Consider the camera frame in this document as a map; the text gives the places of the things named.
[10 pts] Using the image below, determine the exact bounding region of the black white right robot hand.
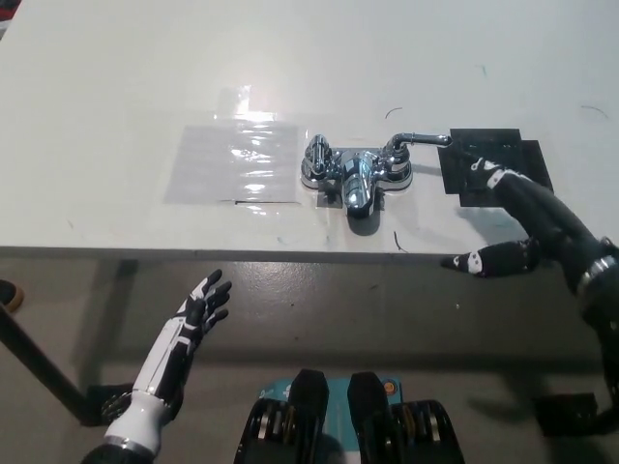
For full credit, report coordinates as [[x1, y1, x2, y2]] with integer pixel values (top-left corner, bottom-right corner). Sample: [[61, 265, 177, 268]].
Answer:
[[439, 155, 611, 297]]

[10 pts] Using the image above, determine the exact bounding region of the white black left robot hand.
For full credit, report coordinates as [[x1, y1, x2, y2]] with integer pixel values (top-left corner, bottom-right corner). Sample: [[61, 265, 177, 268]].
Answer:
[[131, 269, 233, 401]]

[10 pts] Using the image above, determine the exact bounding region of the chrome two-handle faucet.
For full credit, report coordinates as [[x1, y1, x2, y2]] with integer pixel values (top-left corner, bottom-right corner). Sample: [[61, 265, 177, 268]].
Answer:
[[298, 130, 455, 219]]

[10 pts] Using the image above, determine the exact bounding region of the black tape patch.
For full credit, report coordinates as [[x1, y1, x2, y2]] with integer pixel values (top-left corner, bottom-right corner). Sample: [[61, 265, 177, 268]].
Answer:
[[435, 127, 554, 210]]

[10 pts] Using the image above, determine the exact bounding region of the black perforated foot plate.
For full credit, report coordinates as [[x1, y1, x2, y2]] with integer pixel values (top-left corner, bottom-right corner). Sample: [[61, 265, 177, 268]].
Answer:
[[530, 391, 602, 430], [85, 383, 139, 428]]

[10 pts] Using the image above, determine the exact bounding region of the black diagonal metal bar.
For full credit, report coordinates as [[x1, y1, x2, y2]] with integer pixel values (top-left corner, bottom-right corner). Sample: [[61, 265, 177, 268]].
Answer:
[[0, 304, 93, 426]]

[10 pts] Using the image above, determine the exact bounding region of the clear plastic sheet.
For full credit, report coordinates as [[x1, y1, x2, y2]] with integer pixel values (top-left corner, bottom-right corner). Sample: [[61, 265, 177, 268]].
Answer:
[[162, 85, 305, 207]]

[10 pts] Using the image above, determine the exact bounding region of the black shoe tan sole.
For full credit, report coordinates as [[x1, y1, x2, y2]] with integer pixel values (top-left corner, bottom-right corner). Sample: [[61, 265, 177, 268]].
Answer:
[[0, 278, 26, 314]]

